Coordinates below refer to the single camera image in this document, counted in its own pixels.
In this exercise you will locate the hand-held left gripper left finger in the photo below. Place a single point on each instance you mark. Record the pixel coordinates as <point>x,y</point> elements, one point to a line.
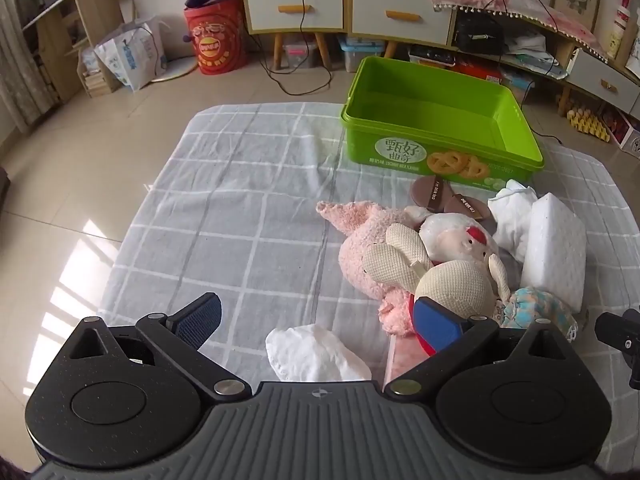
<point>197,317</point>

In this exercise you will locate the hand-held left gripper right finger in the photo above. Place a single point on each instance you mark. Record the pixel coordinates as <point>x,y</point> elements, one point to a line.
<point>440,325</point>

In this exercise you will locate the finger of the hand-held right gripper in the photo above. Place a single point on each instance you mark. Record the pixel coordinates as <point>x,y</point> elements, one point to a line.
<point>620,335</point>

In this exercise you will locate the white sponge block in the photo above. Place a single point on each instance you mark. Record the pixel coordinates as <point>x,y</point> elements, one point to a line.
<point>555,250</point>

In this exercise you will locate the pink plush toy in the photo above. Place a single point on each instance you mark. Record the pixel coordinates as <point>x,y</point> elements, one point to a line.
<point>370,240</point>

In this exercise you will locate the white cloth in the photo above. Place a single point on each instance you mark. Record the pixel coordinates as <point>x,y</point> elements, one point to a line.
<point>510,215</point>
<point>310,355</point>

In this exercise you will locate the green plastic storage box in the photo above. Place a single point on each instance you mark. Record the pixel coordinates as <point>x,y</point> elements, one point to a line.
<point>400,160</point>

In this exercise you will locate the grey checked blanket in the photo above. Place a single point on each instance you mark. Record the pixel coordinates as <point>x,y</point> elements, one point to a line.
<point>225,210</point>

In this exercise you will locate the yellow egg tray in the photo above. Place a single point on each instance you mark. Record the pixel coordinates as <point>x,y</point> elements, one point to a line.
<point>590,125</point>

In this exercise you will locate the round white board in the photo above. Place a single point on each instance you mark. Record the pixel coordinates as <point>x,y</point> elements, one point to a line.
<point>175,70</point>

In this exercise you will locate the red cardboard box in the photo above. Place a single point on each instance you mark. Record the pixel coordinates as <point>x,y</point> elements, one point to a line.
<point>480,71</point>

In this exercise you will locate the white paper bag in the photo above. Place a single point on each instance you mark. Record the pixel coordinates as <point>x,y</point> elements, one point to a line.
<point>130,55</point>

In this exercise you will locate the red printed bucket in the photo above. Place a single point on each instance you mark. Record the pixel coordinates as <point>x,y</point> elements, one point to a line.
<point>217,40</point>

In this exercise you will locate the clear plastic storage bin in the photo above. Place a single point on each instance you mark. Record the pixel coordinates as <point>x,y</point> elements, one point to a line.
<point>300,55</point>

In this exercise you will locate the blue lidded plastic bin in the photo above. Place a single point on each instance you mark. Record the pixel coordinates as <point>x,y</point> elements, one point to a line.
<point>360,52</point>

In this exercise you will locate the black bag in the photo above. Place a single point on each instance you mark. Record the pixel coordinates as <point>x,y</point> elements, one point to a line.
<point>477,32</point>

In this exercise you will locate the beige curtain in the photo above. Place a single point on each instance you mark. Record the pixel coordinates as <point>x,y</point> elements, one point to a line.
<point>20,60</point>

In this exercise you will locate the wooden shelf unit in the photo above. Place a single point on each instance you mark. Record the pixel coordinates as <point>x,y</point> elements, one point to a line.
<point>85,25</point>

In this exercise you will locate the pink fringed tablecloth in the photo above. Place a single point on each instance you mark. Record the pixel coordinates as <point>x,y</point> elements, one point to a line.
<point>520,2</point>

